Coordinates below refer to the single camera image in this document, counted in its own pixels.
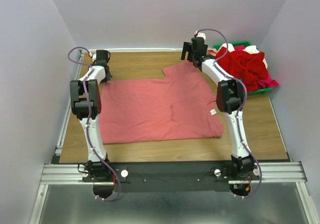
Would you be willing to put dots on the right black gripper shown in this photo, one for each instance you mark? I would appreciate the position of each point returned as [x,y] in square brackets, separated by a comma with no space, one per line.
[186,47]

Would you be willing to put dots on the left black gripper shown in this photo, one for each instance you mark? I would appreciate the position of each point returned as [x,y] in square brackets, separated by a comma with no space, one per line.
[105,79]

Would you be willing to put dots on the salmon pink t-shirt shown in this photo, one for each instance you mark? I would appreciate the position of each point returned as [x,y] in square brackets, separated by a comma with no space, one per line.
[180,106]

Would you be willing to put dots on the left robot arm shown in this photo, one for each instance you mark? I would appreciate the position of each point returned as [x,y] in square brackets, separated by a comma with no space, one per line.
[86,105]

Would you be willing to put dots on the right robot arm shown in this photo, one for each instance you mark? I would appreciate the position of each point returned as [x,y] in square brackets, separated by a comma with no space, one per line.
[231,96]

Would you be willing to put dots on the light pink garment in bin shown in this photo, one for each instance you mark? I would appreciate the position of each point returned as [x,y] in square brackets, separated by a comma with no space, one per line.
[212,52]

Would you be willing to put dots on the green plastic bin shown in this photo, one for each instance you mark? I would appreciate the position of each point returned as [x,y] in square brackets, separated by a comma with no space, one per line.
[252,93]

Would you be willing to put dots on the white garment in bin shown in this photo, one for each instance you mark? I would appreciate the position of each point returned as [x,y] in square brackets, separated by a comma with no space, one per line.
[252,49]

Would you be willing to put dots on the red t-shirt in bin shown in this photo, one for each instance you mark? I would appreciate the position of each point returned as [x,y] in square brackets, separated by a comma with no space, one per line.
[231,64]

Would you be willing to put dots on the magenta garment in bin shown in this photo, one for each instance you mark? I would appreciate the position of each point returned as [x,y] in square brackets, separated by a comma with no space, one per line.
[257,70]

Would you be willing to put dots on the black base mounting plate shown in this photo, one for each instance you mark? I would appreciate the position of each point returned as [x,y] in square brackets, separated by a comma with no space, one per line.
[138,177]

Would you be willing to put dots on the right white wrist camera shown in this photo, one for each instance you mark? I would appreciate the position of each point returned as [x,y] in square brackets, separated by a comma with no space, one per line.
[199,34]

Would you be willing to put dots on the aluminium frame rail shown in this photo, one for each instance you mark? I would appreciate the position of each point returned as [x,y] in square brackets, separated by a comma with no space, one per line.
[278,197]

